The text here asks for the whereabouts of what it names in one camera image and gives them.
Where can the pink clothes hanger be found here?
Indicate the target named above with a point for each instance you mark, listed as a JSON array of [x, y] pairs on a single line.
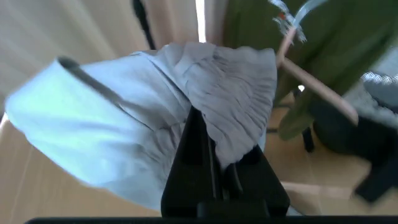
[[317, 87]]

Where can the green short-sleeved shirt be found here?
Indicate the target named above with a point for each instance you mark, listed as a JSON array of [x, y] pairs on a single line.
[[342, 46]]

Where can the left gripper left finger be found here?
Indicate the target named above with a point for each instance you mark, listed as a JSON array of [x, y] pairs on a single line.
[[189, 174]]

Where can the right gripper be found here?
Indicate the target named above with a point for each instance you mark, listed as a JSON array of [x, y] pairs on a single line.
[[382, 177]]

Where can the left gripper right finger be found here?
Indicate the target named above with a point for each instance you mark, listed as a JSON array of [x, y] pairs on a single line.
[[261, 183]]

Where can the pale grey garment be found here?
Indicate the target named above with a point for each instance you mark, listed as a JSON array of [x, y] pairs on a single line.
[[109, 124]]

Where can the white laundry basket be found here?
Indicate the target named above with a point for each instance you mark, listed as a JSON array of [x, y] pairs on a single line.
[[379, 102]]

